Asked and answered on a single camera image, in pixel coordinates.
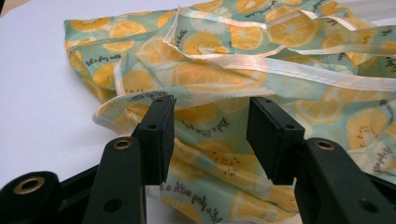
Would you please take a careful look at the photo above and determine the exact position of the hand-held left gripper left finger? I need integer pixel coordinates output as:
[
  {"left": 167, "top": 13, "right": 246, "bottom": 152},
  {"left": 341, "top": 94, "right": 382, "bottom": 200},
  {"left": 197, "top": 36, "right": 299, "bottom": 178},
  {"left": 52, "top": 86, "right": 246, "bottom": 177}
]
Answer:
[{"left": 81, "top": 94, "right": 177, "bottom": 224}]

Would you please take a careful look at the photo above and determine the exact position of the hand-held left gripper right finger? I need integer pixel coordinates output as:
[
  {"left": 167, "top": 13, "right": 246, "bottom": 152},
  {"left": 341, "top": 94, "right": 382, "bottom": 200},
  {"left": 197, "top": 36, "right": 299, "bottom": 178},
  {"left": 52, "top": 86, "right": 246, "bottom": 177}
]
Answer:
[{"left": 247, "top": 96, "right": 396, "bottom": 224}]

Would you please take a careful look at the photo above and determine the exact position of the orange slice print tote bag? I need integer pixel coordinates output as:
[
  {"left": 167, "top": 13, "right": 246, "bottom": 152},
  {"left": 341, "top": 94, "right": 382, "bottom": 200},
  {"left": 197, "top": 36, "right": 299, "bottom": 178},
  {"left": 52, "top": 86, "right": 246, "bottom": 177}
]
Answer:
[{"left": 64, "top": 0, "right": 396, "bottom": 224}]

